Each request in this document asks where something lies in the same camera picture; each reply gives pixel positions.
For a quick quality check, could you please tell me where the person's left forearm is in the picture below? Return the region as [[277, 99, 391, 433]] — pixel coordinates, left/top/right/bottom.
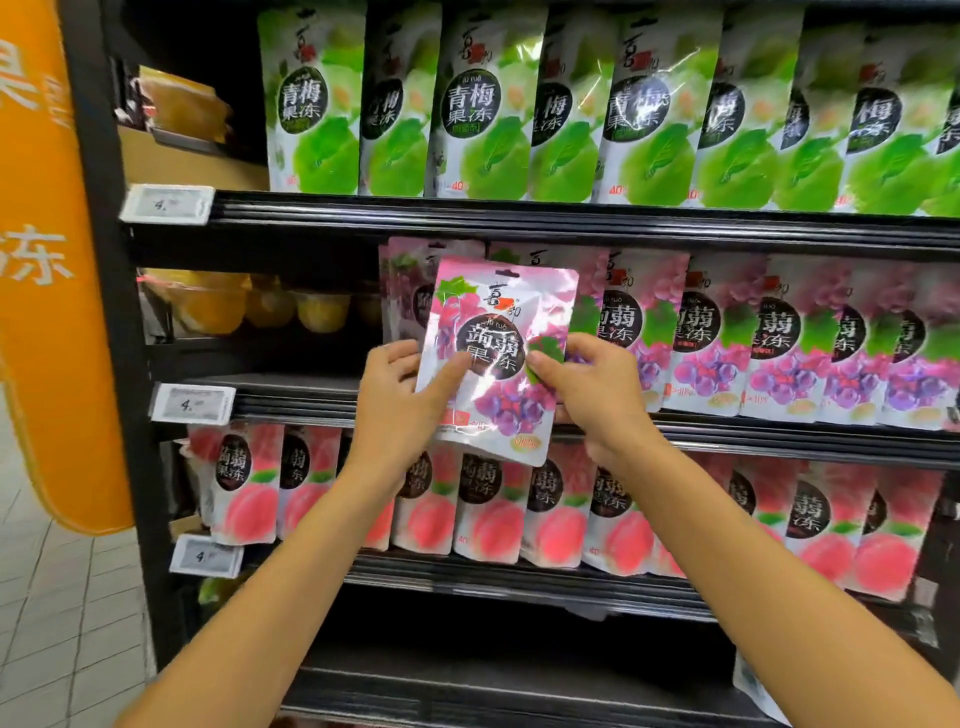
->
[[112, 457, 421, 728]]

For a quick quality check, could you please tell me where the orange hanging sign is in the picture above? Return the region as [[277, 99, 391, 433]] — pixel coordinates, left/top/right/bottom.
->
[[0, 0, 135, 538]]

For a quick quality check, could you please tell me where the row of purple jelly packs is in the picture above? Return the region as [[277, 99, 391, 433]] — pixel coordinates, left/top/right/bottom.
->
[[378, 237, 960, 433]]

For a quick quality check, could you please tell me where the tan cardboard tray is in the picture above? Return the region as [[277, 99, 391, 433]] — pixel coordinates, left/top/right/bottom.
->
[[118, 125, 270, 193]]

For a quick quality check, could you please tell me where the row of green plum pouches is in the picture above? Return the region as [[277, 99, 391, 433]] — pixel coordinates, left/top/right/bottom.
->
[[257, 0, 960, 219]]

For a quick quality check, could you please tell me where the row of pink jelly packs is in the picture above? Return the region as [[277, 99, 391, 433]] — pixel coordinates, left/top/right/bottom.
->
[[187, 423, 946, 603]]

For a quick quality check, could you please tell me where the person's left hand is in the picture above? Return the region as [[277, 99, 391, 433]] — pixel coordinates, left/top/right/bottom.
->
[[348, 338, 474, 489]]

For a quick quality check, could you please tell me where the black low shelf rack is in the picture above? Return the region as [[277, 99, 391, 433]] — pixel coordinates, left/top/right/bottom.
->
[[59, 0, 960, 728]]

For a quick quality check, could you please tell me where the yellow packet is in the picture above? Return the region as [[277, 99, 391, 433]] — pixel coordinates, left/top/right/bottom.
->
[[138, 65, 232, 144]]

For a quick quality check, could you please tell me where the person's right forearm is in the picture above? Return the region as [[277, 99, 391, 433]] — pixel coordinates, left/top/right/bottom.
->
[[599, 434, 960, 728]]

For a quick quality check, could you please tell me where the white price tag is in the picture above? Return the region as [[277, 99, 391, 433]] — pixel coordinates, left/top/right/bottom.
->
[[169, 533, 246, 580], [149, 382, 238, 427], [119, 183, 217, 228]]

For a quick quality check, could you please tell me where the person's right hand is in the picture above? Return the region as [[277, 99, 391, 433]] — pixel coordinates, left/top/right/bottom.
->
[[524, 332, 661, 466]]

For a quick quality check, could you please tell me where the row of yellow jelly cups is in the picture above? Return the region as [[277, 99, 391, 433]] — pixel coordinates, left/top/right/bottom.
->
[[138, 269, 384, 337]]

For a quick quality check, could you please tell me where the purple grape jelly bag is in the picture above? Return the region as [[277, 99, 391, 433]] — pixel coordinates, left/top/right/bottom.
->
[[414, 254, 580, 468]]

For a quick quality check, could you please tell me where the pink peach jelly bag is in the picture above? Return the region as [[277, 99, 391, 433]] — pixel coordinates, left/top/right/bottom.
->
[[733, 652, 793, 727]]

